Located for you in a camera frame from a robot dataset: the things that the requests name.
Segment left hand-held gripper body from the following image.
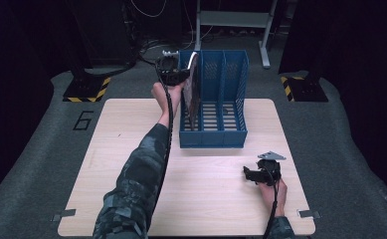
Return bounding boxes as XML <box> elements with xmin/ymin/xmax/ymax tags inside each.
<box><xmin>155</xmin><ymin>49</ymin><xmax>182</xmax><ymax>86</ymax></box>

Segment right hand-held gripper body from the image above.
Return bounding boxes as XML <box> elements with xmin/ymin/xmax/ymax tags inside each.
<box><xmin>256</xmin><ymin>150</ymin><xmax>287</xmax><ymax>187</ymax></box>

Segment red illustrated magazine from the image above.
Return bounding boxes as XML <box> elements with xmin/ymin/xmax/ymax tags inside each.
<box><xmin>181</xmin><ymin>51</ymin><xmax>202</xmax><ymax>131</ymax></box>

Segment blue plastic file rack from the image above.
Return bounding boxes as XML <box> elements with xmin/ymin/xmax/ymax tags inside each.
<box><xmin>178</xmin><ymin>49</ymin><xmax>250</xmax><ymax>149</ymax></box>

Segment person's right hand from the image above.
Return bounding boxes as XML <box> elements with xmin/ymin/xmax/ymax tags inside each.
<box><xmin>259</xmin><ymin>178</ymin><xmax>289</xmax><ymax>217</ymax></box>

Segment person's left hand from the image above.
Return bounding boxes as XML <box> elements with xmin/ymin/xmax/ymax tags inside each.
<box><xmin>151</xmin><ymin>81</ymin><xmax>185</xmax><ymax>129</ymax></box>

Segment white metal stand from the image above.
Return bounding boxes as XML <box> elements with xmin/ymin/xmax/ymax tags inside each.
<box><xmin>194</xmin><ymin>0</ymin><xmax>281</xmax><ymax>70</ymax></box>

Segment black stand with striped base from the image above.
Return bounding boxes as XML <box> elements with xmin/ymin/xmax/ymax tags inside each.
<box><xmin>62</xmin><ymin>0</ymin><xmax>111</xmax><ymax>104</ymax></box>
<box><xmin>280</xmin><ymin>0</ymin><xmax>330</xmax><ymax>103</ymax></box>

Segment bundle of floor cables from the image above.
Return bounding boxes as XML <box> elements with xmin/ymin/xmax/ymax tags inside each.
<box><xmin>136</xmin><ymin>34</ymin><xmax>197</xmax><ymax>68</ymax></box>

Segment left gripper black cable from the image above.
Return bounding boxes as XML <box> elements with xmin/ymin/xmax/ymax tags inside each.
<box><xmin>147</xmin><ymin>64</ymin><xmax>175</xmax><ymax>213</ymax></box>

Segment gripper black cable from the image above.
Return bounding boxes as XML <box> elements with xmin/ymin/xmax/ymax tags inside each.
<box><xmin>147</xmin><ymin>64</ymin><xmax>175</xmax><ymax>213</ymax></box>
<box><xmin>263</xmin><ymin>167</ymin><xmax>280</xmax><ymax>239</ymax></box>

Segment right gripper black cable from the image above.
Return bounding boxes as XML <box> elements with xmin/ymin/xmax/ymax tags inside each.
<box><xmin>263</xmin><ymin>167</ymin><xmax>280</xmax><ymax>239</ymax></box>

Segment grey metal table bracket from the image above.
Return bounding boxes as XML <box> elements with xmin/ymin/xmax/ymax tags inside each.
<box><xmin>296</xmin><ymin>209</ymin><xmax>322</xmax><ymax>219</ymax></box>
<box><xmin>51</xmin><ymin>208</ymin><xmax>78</xmax><ymax>222</ymax></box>

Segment white hanging cable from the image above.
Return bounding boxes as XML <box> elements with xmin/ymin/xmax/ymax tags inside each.
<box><xmin>129</xmin><ymin>0</ymin><xmax>168</xmax><ymax>19</ymax></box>

